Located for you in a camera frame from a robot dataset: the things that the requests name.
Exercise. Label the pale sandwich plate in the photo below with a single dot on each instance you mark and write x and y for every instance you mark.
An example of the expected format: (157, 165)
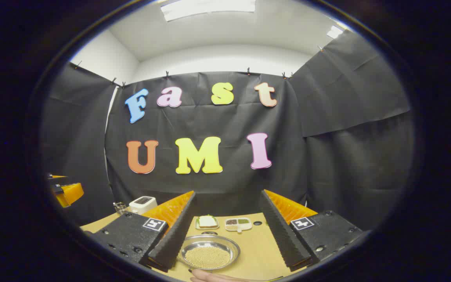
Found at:
(208, 228)

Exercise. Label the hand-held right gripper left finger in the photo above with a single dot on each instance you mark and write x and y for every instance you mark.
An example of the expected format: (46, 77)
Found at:
(174, 239)

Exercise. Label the sandwich with lettuce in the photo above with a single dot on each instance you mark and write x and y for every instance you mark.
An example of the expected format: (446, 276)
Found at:
(207, 221)

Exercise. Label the large ceiling light panel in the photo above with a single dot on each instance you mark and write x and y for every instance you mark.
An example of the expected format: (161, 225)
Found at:
(210, 8)

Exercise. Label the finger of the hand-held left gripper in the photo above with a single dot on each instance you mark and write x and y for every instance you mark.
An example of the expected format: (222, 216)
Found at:
(71, 194)
(58, 177)

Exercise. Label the small ceiling light panel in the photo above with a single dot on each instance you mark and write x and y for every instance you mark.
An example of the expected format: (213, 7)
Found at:
(334, 32)

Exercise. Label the pile of soybeans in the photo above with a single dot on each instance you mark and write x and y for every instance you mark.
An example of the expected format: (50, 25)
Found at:
(208, 257)

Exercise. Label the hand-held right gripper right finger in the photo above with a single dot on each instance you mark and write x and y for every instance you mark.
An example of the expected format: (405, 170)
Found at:
(282, 235)

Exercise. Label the stainless steel pot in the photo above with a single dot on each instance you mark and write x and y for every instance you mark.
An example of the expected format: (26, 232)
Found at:
(194, 243)

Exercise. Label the black backdrop cloth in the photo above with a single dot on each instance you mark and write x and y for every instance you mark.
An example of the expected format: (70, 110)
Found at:
(229, 188)

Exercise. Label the white toaster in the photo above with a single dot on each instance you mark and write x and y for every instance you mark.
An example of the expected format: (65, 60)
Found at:
(142, 204)

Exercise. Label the sectioned dish of beans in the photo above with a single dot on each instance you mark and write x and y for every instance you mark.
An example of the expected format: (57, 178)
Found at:
(238, 224)

